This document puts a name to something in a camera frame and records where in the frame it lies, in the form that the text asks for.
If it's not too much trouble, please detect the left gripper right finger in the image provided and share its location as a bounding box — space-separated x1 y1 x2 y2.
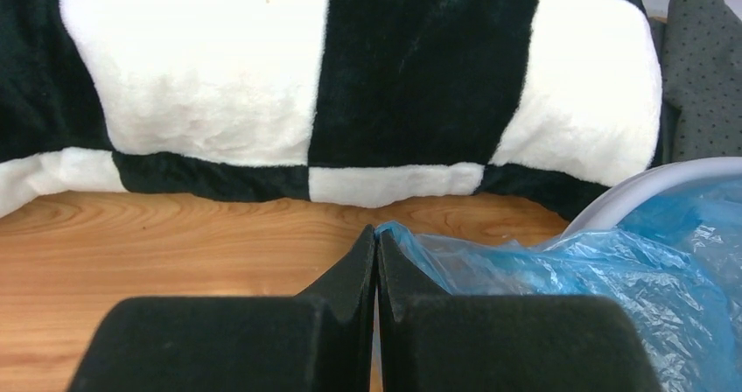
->
377 231 661 391

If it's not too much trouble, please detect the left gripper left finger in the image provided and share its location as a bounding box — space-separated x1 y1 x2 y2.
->
69 227 377 392

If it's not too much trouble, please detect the grey plastic trash bin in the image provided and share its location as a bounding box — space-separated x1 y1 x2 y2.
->
563 157 741 236

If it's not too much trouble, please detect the blue plastic trash bag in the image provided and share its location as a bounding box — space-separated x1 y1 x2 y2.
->
377 179 741 391

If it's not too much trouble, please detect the black white checkered pillow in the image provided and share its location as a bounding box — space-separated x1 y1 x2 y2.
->
1 0 662 220

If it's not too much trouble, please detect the dark grey perforated mat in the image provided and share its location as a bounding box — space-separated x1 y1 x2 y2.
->
650 0 741 164

